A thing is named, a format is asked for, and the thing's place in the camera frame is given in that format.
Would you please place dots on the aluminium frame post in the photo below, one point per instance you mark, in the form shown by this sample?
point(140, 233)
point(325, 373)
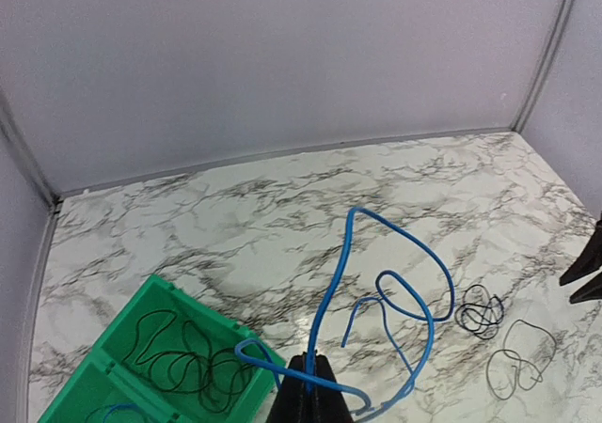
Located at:
point(544, 65)
point(25, 160)

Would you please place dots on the green three-compartment plastic bin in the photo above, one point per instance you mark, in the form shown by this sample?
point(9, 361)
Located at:
point(164, 358)

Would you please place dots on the left aluminium frame post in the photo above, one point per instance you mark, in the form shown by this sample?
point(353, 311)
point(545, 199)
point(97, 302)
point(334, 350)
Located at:
point(25, 160)

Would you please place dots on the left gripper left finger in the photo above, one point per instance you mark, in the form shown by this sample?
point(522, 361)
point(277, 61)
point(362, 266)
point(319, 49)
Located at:
point(292, 403)

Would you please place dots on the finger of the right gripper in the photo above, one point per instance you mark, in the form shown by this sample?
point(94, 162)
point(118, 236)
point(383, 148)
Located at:
point(588, 261)
point(591, 291)

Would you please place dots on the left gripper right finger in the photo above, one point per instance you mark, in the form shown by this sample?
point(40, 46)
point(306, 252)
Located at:
point(326, 404)

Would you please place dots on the back aluminium frame rail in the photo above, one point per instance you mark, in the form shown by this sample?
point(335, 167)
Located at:
point(245, 159)

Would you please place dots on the right aluminium frame post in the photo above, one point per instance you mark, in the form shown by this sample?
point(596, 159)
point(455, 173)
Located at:
point(544, 65)

